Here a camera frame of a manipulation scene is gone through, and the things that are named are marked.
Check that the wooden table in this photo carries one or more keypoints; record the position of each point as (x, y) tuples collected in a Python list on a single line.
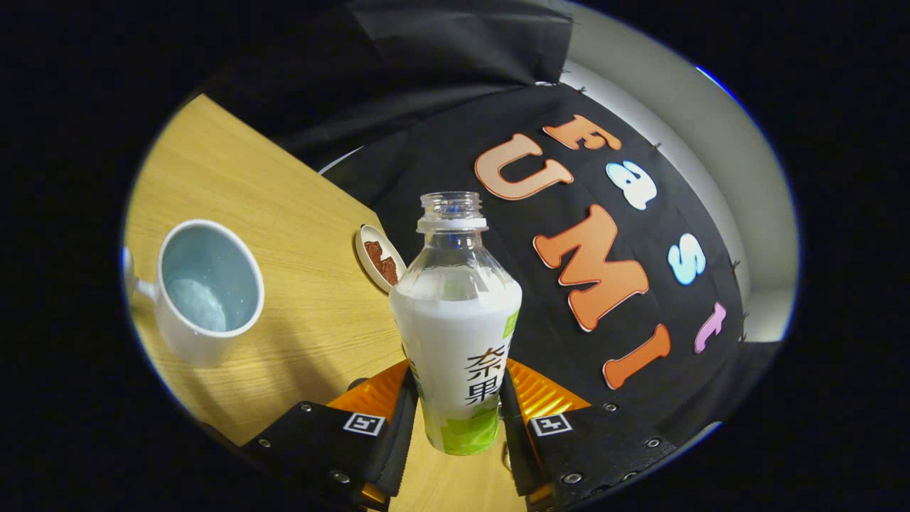
[(284, 213)]

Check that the small white dish brown food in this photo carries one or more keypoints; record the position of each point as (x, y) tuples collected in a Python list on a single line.
[(384, 267)]

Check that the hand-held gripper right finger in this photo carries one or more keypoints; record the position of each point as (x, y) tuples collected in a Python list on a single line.
[(522, 455)]

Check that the clear juice bottle green label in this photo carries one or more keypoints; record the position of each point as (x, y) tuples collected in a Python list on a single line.
[(455, 334)]

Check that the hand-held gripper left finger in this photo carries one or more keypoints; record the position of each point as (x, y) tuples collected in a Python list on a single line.
[(394, 455)]

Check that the black backdrop cloth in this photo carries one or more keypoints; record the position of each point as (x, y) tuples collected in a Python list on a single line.
[(441, 142)]

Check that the white cup blue inside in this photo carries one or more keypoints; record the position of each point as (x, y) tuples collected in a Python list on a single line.
[(192, 341)]

